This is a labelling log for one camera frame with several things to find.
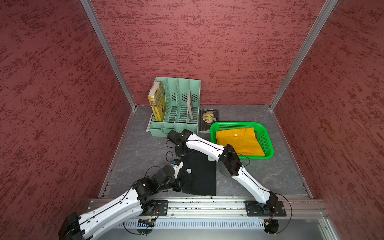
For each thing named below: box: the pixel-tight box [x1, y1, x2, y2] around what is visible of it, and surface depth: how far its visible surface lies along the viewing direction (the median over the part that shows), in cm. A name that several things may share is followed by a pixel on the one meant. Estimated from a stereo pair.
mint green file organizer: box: [149, 77, 201, 137], surface depth 108 cm
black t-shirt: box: [179, 150, 217, 196], surface depth 83 cm
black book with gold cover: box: [199, 108, 219, 133], surface depth 112 cm
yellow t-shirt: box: [216, 127, 266, 156], surface depth 99 cm
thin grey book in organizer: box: [187, 90, 194, 120], surface depth 102 cm
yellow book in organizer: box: [147, 80, 166, 122], surface depth 99 cm
